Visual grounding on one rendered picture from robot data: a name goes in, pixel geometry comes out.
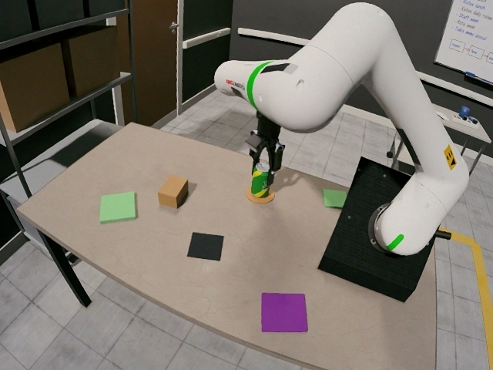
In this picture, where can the green and yellow drink can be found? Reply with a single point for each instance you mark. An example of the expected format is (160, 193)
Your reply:
(259, 186)

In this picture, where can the tan round flat disc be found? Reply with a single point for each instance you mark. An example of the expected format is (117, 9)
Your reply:
(259, 200)

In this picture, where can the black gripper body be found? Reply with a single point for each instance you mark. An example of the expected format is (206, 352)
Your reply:
(271, 131)

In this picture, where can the purple flat square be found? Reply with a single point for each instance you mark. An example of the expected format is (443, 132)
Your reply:
(283, 313)

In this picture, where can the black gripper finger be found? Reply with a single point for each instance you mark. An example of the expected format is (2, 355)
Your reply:
(255, 156)
(275, 160)

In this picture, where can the tan cardboard box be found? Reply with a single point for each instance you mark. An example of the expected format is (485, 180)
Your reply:
(173, 191)

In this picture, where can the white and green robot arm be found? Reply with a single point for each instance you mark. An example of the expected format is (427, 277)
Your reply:
(361, 45)

